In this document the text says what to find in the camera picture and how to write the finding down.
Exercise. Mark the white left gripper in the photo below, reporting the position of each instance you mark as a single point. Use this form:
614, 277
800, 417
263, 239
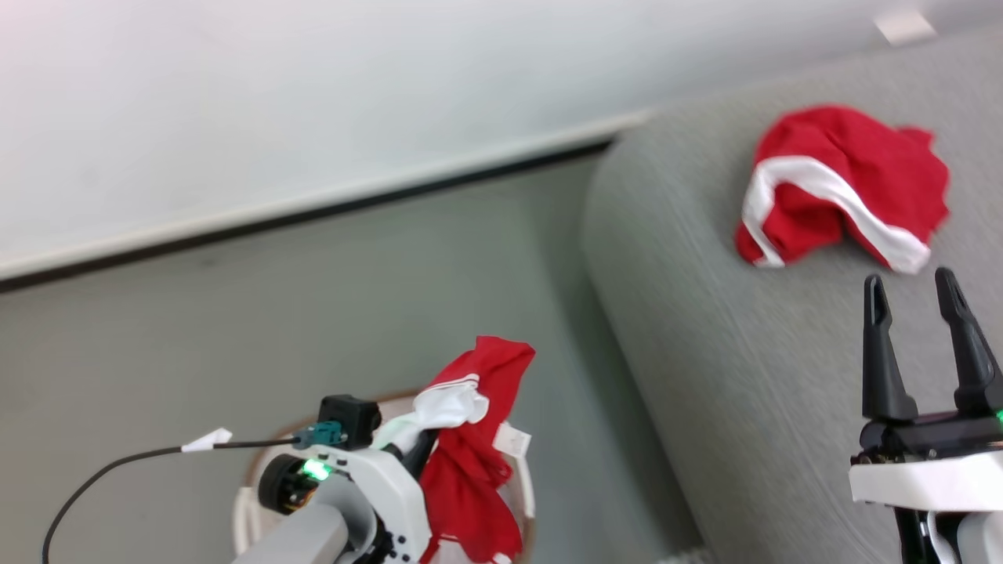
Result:
388, 493

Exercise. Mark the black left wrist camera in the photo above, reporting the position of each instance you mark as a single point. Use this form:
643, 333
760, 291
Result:
350, 419

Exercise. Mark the red shorts with white stripe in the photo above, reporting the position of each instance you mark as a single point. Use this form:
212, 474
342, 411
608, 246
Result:
846, 180

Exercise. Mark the white and black baseboard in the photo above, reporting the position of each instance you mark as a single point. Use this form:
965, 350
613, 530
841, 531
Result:
313, 205

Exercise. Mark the red white jersey with label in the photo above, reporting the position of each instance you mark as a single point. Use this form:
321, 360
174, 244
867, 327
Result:
474, 454

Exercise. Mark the grey fabric sofa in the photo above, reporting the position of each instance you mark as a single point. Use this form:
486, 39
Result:
752, 376

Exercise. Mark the white plastic laundry basket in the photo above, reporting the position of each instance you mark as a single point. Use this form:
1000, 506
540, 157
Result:
521, 486

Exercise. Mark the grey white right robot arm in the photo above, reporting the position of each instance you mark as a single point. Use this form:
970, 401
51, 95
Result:
964, 540

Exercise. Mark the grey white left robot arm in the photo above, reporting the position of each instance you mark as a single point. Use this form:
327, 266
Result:
309, 533

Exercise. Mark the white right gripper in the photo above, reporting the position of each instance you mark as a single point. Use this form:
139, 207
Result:
932, 462

